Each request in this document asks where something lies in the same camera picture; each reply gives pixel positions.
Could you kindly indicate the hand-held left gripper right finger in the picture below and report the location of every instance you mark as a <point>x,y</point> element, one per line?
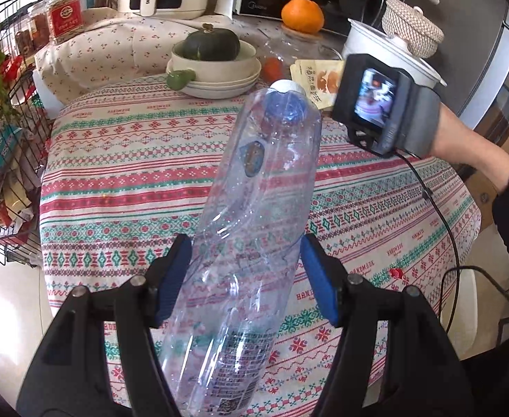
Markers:
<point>321,278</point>

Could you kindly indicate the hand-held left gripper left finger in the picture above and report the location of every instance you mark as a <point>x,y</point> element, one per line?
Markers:
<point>174,278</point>

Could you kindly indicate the clear plastic bottle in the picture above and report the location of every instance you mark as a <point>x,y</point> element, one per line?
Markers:
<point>254,208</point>

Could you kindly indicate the person's right forearm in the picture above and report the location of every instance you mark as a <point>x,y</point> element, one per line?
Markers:
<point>471,147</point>

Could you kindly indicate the small red cap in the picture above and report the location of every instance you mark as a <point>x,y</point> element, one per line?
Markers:
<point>394,273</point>

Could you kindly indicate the white cooking pot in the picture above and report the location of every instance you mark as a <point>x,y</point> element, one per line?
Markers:
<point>367,41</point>

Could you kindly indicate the woven lidded basket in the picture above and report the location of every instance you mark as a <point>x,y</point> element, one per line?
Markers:
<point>410,26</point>

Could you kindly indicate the beige snack pouch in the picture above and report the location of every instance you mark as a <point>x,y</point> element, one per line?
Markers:
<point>315,80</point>

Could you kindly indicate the patterned tablecloth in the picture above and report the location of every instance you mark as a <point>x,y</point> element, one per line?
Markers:
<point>150,173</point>

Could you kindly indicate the glass jar with wooden lid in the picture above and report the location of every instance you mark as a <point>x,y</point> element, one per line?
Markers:
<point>298,45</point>

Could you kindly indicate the large orange fruit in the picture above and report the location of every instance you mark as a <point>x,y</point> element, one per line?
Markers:
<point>302,15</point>

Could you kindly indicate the small orange fruit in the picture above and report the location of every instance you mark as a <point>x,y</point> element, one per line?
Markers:
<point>272,68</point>

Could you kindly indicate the cream plate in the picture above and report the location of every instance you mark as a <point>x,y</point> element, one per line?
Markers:
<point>219,94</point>
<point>241,83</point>

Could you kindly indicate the small glossy green object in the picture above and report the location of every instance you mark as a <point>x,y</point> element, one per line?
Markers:
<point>180,80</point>

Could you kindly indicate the cream ceramic bowl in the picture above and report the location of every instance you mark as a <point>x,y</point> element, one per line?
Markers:
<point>219,69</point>

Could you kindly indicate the dark green pumpkin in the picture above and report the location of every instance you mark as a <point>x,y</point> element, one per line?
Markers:
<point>211,45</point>

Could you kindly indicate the white cherry print cloth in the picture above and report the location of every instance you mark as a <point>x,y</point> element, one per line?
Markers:
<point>120,52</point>

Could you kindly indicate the red label jar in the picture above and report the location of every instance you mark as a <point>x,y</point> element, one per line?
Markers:
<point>65,17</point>

